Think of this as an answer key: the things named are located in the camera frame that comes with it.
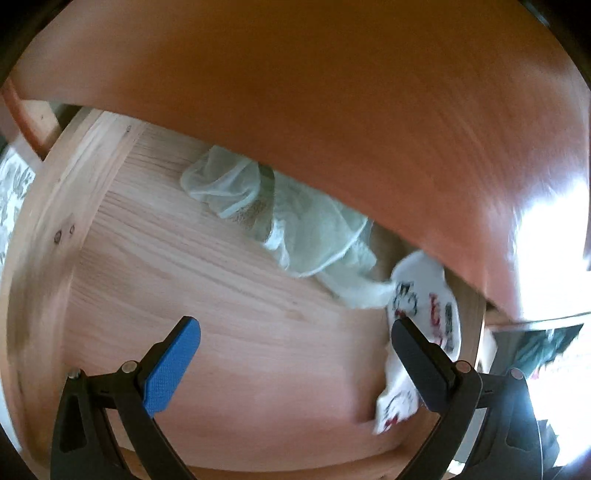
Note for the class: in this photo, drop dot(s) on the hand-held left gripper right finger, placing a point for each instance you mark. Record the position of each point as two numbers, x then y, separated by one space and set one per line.
427 369

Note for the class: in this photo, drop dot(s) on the dark green cloth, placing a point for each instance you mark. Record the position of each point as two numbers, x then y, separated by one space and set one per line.
549 348

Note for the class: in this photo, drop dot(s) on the pale green mesh underwear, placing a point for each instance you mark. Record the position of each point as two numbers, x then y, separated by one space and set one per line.
300 230

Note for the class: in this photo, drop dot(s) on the wooden nightstand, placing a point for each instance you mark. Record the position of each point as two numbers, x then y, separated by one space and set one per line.
351 138

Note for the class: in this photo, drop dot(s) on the grey floral bedsheet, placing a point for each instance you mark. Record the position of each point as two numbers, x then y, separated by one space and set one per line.
14 198

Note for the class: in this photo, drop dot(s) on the wooden drawer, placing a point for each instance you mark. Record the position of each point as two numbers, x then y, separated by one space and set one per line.
207 295

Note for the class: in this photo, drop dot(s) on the white printed underwear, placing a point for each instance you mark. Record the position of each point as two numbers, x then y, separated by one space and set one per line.
429 300

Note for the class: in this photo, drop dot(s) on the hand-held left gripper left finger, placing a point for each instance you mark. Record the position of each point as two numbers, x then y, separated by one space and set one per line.
171 364

